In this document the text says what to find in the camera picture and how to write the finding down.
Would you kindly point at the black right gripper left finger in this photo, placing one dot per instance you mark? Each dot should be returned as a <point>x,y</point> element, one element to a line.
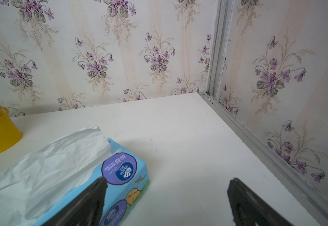
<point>85,210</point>

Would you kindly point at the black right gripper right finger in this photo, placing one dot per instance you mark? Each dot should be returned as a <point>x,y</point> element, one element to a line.
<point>249,209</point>

